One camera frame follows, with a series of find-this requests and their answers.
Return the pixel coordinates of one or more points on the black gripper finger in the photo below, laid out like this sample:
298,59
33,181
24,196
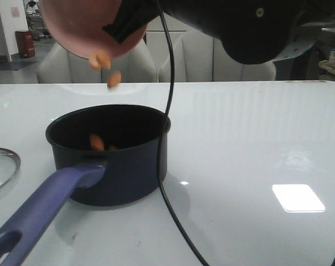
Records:
131,16

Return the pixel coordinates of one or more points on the white cabinet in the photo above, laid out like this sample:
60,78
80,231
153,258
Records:
156,38

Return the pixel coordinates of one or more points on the glass lid with blue knob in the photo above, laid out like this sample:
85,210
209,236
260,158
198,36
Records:
9,166

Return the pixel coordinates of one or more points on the dark glossy side table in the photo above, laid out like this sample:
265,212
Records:
305,67

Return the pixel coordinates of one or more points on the grey upholstered chair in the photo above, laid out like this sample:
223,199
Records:
61,66
201,58

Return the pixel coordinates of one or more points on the dark blue saucepan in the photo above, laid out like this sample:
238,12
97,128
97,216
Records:
106,155

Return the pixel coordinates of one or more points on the red trash bin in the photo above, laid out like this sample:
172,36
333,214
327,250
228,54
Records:
25,43

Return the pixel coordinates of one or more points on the left grey upholstered chair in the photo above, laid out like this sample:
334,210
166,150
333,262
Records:
61,66

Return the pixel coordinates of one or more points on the pink plastic bowl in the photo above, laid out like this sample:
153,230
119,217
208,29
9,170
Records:
77,27

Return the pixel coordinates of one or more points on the right grey upholstered chair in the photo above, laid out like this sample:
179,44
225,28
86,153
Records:
201,58

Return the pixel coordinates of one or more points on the beige cushion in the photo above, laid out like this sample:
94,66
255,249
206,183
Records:
327,70

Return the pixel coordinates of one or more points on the orange ham slices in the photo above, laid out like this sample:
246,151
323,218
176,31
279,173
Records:
99,60

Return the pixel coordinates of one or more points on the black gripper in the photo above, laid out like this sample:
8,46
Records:
254,32

